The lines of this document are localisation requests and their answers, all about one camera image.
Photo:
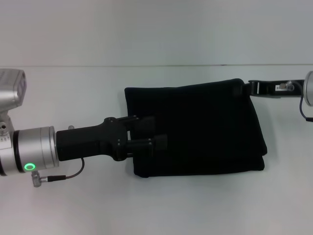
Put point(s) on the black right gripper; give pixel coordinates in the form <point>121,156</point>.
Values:
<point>274,89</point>

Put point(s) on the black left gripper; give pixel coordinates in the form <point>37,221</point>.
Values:
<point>93,142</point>

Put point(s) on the black shirt with FREE print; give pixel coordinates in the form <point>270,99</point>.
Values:
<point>200,127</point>

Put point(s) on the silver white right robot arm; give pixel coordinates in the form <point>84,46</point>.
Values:
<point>309,88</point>

